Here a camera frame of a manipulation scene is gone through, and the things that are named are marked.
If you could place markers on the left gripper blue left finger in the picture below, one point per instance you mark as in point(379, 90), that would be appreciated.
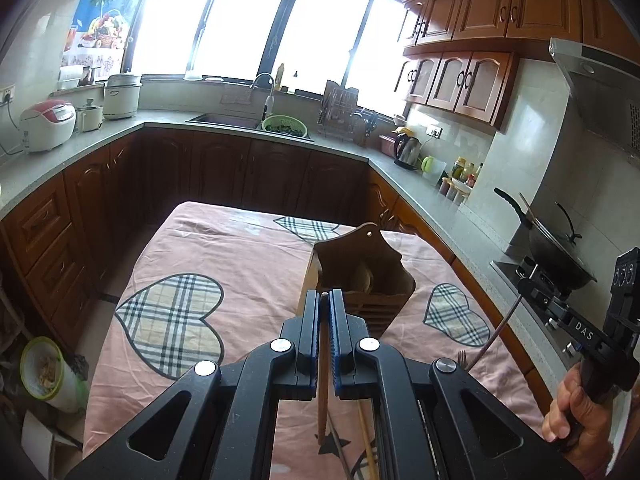
point(216, 422)

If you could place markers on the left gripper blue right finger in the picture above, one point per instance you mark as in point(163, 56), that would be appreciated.
point(433, 420)

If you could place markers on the wooden chopstick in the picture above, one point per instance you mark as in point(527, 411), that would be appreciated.
point(323, 368)
point(373, 469)

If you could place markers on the metal chopstick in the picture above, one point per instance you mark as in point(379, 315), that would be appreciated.
point(495, 334)

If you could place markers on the person's right hand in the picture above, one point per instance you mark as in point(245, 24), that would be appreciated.
point(592, 451)

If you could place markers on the gas stove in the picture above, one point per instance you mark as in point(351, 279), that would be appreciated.
point(571, 333)

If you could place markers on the metal fork right side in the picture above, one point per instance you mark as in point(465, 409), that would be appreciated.
point(462, 359)

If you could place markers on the black wok with lid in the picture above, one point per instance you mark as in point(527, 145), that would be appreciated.
point(555, 255)

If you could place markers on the pink heart-pattern tablecloth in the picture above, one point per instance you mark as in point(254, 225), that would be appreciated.
point(214, 283)

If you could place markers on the wooden utensil holder box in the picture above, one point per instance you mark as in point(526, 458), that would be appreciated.
point(369, 272)

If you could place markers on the spice jar set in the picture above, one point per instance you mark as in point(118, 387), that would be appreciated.
point(454, 190)

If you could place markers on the lower wooden cabinets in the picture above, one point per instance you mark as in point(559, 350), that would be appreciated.
point(67, 213)

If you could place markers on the wooden cabinets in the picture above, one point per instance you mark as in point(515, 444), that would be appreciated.
point(462, 55)
point(67, 213)

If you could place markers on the range hood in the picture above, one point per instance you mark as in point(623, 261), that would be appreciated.
point(605, 88)

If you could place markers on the electric kettle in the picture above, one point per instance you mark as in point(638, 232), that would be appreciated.
point(406, 149)

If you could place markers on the green colander basket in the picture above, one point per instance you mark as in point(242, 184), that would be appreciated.
point(284, 124)

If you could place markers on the dish drying rack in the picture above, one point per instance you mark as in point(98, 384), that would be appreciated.
point(339, 111)

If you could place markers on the white tall cooker pot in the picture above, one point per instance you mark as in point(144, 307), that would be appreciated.
point(121, 96)

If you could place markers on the upper wooden cabinets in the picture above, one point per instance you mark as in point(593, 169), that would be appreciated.
point(462, 55)

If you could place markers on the pink white rice cooker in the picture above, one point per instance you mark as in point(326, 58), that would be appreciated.
point(47, 125)

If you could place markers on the yellow bottle on sill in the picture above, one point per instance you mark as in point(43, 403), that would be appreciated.
point(277, 85)

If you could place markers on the fruit beach poster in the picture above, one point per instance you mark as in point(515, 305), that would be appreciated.
point(98, 35)

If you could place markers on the wall power outlet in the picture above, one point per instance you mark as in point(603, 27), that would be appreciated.
point(7, 95)

